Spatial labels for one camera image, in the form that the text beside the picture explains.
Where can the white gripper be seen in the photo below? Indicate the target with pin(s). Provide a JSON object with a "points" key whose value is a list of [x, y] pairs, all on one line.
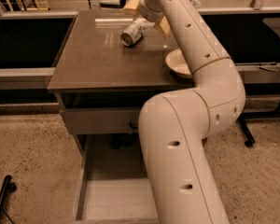
{"points": [[149, 13]]}

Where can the silver 7up can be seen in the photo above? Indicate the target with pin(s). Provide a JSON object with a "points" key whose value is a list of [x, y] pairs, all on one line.
{"points": [[134, 32]]}

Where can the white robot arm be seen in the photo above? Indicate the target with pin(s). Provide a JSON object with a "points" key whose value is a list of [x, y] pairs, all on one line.
{"points": [[172, 125]]}

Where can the grey drawer cabinet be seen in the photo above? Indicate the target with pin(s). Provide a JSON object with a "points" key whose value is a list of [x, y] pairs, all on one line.
{"points": [[96, 70]]}

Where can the grey top drawer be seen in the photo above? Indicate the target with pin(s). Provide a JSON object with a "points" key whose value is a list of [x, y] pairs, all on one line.
{"points": [[100, 120]]}

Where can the open grey middle drawer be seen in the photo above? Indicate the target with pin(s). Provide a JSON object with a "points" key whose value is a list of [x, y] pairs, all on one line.
{"points": [[112, 185]]}

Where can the white bowl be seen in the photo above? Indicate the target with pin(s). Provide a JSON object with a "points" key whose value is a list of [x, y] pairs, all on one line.
{"points": [[176, 62]]}

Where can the black stand leg right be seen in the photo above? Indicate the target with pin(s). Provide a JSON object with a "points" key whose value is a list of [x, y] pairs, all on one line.
{"points": [[244, 117]]}

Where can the black stand leg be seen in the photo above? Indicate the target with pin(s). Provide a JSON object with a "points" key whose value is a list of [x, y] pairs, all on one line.
{"points": [[244, 117], [7, 188]]}

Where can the black stand leg left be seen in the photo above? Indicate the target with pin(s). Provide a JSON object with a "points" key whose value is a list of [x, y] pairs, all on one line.
{"points": [[7, 188]]}

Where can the black drawer handle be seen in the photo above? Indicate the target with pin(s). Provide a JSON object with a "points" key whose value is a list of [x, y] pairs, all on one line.
{"points": [[133, 126]]}

